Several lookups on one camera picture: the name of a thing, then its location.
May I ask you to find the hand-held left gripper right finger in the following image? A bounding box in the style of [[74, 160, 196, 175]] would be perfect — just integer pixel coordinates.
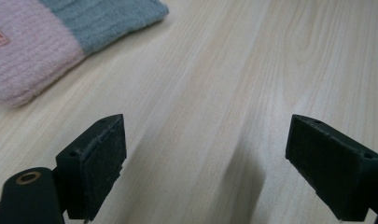
[[285, 114, 378, 222]]

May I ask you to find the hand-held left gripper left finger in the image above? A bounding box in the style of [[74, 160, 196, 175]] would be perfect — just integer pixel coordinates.
[[55, 113, 128, 222]]

